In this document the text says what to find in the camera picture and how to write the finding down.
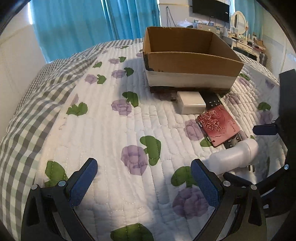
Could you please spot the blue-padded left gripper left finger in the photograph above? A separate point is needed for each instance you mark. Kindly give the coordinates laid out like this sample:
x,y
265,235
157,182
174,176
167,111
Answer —
x,y
38,217

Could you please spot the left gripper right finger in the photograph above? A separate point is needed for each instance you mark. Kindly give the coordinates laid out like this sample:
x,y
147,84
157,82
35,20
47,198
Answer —
x,y
265,130

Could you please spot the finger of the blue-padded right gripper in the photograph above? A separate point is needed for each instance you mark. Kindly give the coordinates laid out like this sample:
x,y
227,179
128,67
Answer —
x,y
237,203

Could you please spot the white plastic bottle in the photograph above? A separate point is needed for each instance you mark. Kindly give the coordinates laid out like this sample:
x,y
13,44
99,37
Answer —
x,y
239,156

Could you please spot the red patterned card case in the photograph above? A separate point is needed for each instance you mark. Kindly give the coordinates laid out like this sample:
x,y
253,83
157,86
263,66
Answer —
x,y
218,125

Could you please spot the black remote control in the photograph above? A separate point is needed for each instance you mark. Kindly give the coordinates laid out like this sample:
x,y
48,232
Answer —
x,y
211,99

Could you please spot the white louvered wardrobe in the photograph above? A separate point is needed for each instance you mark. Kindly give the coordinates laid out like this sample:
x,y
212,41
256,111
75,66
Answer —
x,y
279,51

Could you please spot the grey checked bed sheet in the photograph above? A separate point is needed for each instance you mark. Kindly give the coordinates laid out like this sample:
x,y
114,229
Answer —
x,y
21,146

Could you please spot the white square charger block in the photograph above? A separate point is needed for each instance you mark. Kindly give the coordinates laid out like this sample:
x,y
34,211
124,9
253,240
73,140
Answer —
x,y
190,102

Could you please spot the white dressing table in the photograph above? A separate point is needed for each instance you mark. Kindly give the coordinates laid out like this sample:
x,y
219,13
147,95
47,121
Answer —
x,y
249,51

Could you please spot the white floral quilt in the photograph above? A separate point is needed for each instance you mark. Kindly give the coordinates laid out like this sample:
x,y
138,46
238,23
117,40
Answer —
x,y
143,189

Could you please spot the white oval vanity mirror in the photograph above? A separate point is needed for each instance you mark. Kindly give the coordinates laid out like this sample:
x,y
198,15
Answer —
x,y
239,22

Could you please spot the small silver fridge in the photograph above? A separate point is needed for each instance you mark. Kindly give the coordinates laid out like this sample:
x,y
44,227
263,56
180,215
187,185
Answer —
x,y
209,28

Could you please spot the right teal curtain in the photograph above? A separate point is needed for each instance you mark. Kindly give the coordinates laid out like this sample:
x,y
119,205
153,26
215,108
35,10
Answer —
x,y
253,13

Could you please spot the brown cardboard box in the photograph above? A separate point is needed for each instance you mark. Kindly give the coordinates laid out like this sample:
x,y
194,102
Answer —
x,y
188,59

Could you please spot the middle blue curtain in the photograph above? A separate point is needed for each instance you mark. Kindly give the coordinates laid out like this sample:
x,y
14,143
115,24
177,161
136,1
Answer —
x,y
128,19

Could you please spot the blue curtain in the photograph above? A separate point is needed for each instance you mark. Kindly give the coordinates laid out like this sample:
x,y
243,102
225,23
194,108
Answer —
x,y
128,19
63,28

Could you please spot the left blue curtain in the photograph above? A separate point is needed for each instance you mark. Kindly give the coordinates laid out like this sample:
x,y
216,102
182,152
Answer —
x,y
63,28

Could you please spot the black wall television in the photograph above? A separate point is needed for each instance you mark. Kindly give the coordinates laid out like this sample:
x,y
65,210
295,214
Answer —
x,y
211,8

